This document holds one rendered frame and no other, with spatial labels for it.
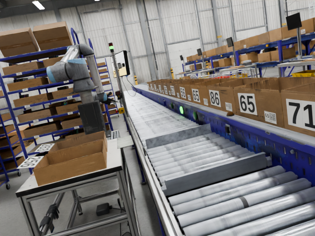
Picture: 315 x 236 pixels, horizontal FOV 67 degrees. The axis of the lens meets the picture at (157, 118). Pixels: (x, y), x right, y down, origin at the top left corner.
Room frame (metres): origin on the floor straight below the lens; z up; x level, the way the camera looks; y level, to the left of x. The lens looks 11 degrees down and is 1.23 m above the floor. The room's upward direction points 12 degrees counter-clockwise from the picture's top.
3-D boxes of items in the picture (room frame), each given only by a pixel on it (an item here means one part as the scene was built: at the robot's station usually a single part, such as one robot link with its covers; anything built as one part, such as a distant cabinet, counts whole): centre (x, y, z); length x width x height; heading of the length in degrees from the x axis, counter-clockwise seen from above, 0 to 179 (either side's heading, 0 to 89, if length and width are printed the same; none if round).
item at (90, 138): (1.71, 0.60, 0.80); 0.38 x 0.28 x 0.10; 100
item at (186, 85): (2.34, -0.46, 0.96); 0.39 x 0.29 x 0.17; 9
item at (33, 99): (3.17, 1.53, 1.19); 0.40 x 0.30 x 0.10; 98
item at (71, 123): (3.23, 1.07, 0.79); 0.40 x 0.30 x 0.10; 100
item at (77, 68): (2.14, 0.60, 1.39); 0.17 x 0.15 x 0.18; 87
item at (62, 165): (1.40, 0.55, 0.80); 0.38 x 0.28 x 0.10; 100
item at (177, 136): (1.54, -0.12, 0.76); 0.46 x 0.01 x 0.09; 99
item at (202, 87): (1.95, -0.52, 0.96); 0.39 x 0.29 x 0.17; 9
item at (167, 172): (1.12, -0.18, 0.72); 0.52 x 0.05 x 0.05; 99
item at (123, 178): (1.74, 0.61, 0.36); 1.00 x 0.58 x 0.72; 8
